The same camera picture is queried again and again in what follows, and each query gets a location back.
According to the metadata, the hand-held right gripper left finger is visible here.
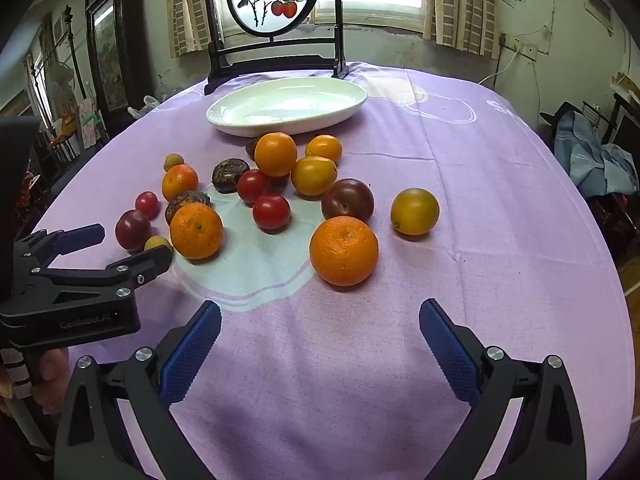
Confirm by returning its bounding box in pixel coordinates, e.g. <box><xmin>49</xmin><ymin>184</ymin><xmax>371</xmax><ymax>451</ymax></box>
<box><xmin>54</xmin><ymin>300</ymin><xmax>223</xmax><ymax>480</ymax></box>

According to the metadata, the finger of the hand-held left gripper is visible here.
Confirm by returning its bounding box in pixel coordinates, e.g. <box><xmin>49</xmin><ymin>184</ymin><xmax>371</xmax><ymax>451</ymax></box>
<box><xmin>14</xmin><ymin>246</ymin><xmax>174</xmax><ymax>302</ymax></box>
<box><xmin>14</xmin><ymin>224</ymin><xmax>106</xmax><ymax>267</ymax></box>

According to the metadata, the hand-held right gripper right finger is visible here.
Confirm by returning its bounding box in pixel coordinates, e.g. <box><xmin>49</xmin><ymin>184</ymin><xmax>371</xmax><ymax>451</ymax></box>
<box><xmin>419</xmin><ymin>298</ymin><xmax>587</xmax><ymax>480</ymax></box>

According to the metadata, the small dark red plum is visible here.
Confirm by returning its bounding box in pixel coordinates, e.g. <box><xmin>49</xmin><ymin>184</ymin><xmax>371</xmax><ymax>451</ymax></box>
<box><xmin>115</xmin><ymin>209</ymin><xmax>152</xmax><ymax>253</ymax></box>

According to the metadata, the red cherry tomato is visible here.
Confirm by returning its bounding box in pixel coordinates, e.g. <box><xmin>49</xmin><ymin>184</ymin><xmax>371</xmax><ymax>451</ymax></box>
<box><xmin>135</xmin><ymin>191</ymin><xmax>161</xmax><ymax>220</ymax></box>
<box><xmin>236</xmin><ymin>169</ymin><xmax>272</xmax><ymax>204</ymax></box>
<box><xmin>252</xmin><ymin>193</ymin><xmax>292</xmax><ymax>231</ymax></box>

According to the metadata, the orange tomato plate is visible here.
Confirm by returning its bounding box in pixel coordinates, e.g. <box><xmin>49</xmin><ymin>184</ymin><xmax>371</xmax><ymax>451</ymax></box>
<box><xmin>169</xmin><ymin>202</ymin><xmax>224</xmax><ymax>261</ymax></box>
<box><xmin>161</xmin><ymin>164</ymin><xmax>200</xmax><ymax>202</ymax></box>

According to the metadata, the orange tomato plate back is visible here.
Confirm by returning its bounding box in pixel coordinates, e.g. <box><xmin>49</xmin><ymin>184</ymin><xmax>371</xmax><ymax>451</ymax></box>
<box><xmin>161</xmin><ymin>164</ymin><xmax>200</xmax><ymax>202</ymax></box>

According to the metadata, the yellow tomato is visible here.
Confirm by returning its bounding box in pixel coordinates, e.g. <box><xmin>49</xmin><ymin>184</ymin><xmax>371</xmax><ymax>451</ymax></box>
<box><xmin>390</xmin><ymin>187</ymin><xmax>441</xmax><ymax>237</ymax></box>

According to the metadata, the large orange mandarin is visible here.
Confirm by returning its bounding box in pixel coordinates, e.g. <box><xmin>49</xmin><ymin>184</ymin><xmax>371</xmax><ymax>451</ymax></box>
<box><xmin>309</xmin><ymin>215</ymin><xmax>380</xmax><ymax>288</ymax></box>

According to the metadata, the large dark purple plum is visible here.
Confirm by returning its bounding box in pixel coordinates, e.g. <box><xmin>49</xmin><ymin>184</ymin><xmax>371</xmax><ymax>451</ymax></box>
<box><xmin>321</xmin><ymin>178</ymin><xmax>376</xmax><ymax>224</ymax></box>

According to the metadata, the white oval plate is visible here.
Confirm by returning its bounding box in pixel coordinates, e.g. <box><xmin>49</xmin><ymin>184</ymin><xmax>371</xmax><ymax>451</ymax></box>
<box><xmin>206</xmin><ymin>77</ymin><xmax>368</xmax><ymax>137</ymax></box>

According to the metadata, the person's left hand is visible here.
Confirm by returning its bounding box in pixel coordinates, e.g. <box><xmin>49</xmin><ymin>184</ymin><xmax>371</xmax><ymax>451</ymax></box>
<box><xmin>31</xmin><ymin>347</ymin><xmax>71</xmax><ymax>416</ymax></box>

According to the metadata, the purple tablecloth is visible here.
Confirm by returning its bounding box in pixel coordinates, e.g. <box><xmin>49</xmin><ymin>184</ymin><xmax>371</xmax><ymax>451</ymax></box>
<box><xmin>22</xmin><ymin>61</ymin><xmax>636</xmax><ymax>480</ymax></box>

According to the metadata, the white plastic bag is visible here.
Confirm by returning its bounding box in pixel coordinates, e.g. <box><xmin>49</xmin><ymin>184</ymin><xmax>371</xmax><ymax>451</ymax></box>
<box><xmin>127</xmin><ymin>95</ymin><xmax>161</xmax><ymax>120</ymax></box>

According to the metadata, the white standing fan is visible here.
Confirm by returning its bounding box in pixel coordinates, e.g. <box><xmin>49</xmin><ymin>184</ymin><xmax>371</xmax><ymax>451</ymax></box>
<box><xmin>47</xmin><ymin>62</ymin><xmax>76</xmax><ymax>106</ymax></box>

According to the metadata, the orange cherry tomato lower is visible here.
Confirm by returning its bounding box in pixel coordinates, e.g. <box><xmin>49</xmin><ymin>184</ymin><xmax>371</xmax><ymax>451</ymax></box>
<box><xmin>291</xmin><ymin>155</ymin><xmax>338</xmax><ymax>197</ymax></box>

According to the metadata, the orange cherry tomato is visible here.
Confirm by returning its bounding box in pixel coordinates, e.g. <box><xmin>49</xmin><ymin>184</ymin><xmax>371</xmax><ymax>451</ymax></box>
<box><xmin>291</xmin><ymin>155</ymin><xmax>338</xmax><ymax>197</ymax></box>
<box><xmin>305</xmin><ymin>134</ymin><xmax>344</xmax><ymax>166</ymax></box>

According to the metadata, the dark wooden cabinet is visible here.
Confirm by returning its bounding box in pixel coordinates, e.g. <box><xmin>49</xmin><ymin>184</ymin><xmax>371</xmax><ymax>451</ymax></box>
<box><xmin>85</xmin><ymin>0</ymin><xmax>151</xmax><ymax>126</ymax></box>

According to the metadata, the orange cherry tomato upper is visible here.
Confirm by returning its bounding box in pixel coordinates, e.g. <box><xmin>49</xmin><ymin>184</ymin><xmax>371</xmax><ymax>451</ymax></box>
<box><xmin>305</xmin><ymin>134</ymin><xmax>344</xmax><ymax>166</ymax></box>

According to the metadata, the blue clothes pile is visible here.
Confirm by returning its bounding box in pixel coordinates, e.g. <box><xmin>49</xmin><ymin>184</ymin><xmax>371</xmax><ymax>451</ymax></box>
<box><xmin>555</xmin><ymin>110</ymin><xmax>640</xmax><ymax>198</ymax></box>

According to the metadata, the round painted screen black stand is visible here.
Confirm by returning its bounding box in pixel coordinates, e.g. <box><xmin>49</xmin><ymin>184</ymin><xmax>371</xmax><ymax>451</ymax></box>
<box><xmin>201</xmin><ymin>0</ymin><xmax>351</xmax><ymax>97</ymax></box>

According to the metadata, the beige brick-pattern curtain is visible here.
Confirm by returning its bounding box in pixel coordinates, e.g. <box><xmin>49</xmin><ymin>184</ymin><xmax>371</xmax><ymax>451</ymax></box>
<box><xmin>166</xmin><ymin>0</ymin><xmax>223</xmax><ymax>58</ymax></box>
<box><xmin>424</xmin><ymin>0</ymin><xmax>501</xmax><ymax>59</ymax></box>

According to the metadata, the black hat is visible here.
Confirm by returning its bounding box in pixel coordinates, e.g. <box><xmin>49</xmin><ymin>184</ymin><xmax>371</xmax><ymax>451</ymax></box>
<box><xmin>539</xmin><ymin>101</ymin><xmax>581</xmax><ymax>136</ymax></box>

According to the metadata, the white power cable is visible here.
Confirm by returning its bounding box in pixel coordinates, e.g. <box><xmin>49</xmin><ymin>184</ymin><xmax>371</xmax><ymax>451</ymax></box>
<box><xmin>477</xmin><ymin>35</ymin><xmax>521</xmax><ymax>88</ymax></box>

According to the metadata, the white wall box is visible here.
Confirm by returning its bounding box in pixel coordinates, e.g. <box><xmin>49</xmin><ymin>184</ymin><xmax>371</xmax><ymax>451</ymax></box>
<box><xmin>584</xmin><ymin>0</ymin><xmax>613</xmax><ymax>36</ymax></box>

